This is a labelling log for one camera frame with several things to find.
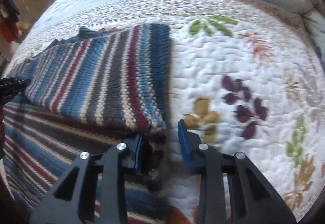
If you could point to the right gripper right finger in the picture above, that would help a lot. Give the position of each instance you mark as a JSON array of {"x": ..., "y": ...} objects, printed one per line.
[{"x": 253, "y": 199}]

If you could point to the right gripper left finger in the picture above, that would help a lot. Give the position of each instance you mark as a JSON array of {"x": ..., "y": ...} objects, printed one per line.
[{"x": 92, "y": 188}]

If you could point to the striped knit sweater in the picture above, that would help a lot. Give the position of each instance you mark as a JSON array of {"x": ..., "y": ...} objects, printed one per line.
[{"x": 88, "y": 93}]

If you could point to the red object on shelf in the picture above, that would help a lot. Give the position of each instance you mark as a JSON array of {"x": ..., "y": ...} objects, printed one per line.
[{"x": 9, "y": 28}]

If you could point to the floral white quilt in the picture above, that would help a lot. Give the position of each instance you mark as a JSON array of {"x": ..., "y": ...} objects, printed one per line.
[{"x": 244, "y": 75}]

